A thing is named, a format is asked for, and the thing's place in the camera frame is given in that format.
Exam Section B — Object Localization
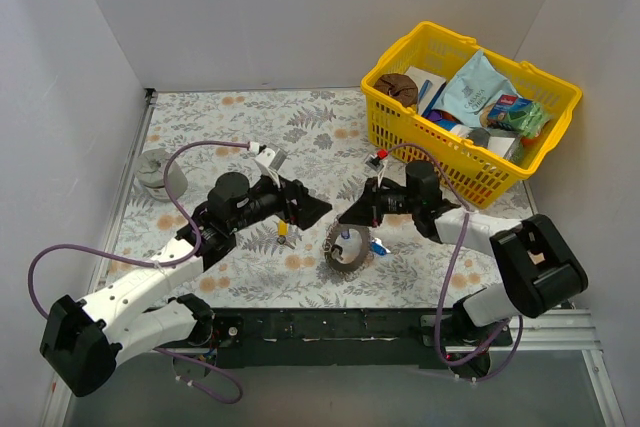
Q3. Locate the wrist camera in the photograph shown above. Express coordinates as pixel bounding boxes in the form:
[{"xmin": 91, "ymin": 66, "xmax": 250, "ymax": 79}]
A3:
[
  {"xmin": 252, "ymin": 144, "xmax": 287, "ymax": 188},
  {"xmin": 365, "ymin": 149, "xmax": 389, "ymax": 186}
]

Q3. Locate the white box in basket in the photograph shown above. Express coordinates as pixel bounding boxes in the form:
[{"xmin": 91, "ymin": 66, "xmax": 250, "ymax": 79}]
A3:
[{"xmin": 404, "ymin": 66, "xmax": 447, "ymax": 117}]

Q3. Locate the round metal key organizer ring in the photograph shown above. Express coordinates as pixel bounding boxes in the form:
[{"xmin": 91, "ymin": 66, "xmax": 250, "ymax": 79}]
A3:
[{"xmin": 322, "ymin": 219, "xmax": 374, "ymax": 273}]

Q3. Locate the yellow key tag with key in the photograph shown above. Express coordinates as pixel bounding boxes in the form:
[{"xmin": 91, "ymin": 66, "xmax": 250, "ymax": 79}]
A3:
[{"xmin": 276, "ymin": 220, "xmax": 295, "ymax": 249}]

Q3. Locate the green wrapped package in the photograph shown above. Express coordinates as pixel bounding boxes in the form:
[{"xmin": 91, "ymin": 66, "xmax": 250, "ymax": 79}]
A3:
[{"xmin": 486, "ymin": 94, "xmax": 552, "ymax": 139}]

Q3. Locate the brown round bread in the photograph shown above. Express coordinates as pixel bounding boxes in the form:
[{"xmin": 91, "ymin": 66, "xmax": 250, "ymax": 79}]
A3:
[{"xmin": 374, "ymin": 73, "xmax": 419, "ymax": 107}]

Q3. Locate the yellow plastic shopping basket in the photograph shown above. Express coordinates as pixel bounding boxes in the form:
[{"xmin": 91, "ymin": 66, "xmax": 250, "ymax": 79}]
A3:
[{"xmin": 361, "ymin": 21, "xmax": 582, "ymax": 208}]

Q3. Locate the light blue chips bag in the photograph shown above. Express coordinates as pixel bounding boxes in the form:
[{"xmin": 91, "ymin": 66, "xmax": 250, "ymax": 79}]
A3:
[{"xmin": 434, "ymin": 49, "xmax": 518, "ymax": 127}]

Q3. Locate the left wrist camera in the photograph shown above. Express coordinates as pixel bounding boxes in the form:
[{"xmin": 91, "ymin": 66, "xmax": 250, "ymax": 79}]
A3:
[{"xmin": 252, "ymin": 144, "xmax": 287, "ymax": 188}]

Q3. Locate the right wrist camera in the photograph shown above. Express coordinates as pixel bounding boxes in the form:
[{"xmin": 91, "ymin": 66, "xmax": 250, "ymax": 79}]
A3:
[{"xmin": 365, "ymin": 149, "xmax": 389, "ymax": 186}]

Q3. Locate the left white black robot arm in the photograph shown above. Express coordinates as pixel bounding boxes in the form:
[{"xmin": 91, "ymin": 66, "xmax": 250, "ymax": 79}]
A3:
[{"xmin": 40, "ymin": 172, "xmax": 332, "ymax": 397}]

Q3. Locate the purple cable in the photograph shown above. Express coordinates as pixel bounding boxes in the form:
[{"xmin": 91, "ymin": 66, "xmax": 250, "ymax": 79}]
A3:
[
  {"xmin": 27, "ymin": 140, "xmax": 261, "ymax": 404},
  {"xmin": 387, "ymin": 142, "xmax": 525, "ymax": 382}
]

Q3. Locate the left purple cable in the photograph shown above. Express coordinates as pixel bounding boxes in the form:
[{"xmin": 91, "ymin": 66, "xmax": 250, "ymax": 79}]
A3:
[{"xmin": 27, "ymin": 140, "xmax": 261, "ymax": 404}]

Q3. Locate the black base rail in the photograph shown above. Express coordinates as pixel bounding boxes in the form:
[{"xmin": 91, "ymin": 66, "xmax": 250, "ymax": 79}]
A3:
[{"xmin": 154, "ymin": 306, "xmax": 506, "ymax": 371}]

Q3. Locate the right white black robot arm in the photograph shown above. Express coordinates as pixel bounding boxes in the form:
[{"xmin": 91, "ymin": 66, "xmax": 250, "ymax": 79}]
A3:
[{"xmin": 339, "ymin": 160, "xmax": 588, "ymax": 345}]

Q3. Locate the grey tape roll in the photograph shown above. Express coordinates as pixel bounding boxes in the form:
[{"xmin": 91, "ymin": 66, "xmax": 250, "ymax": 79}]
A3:
[{"xmin": 134, "ymin": 148, "xmax": 188, "ymax": 202}]

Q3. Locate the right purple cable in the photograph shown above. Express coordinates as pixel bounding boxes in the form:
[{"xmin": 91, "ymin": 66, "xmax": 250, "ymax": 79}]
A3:
[{"xmin": 387, "ymin": 142, "xmax": 525, "ymax": 382}]

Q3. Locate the floral patterned table mat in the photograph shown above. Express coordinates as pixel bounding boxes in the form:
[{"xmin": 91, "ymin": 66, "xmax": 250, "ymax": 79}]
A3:
[{"xmin": 98, "ymin": 89, "xmax": 564, "ymax": 310}]

